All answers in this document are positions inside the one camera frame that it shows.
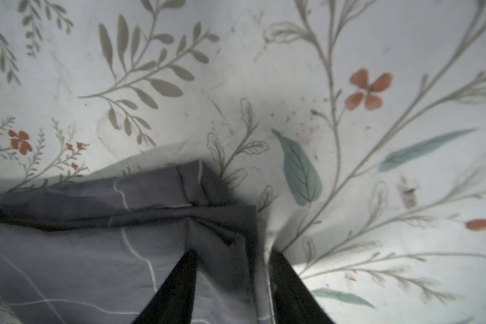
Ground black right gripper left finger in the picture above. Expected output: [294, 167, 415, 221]
[133, 250, 198, 324]

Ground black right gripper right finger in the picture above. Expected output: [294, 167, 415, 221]
[269, 251, 334, 324]

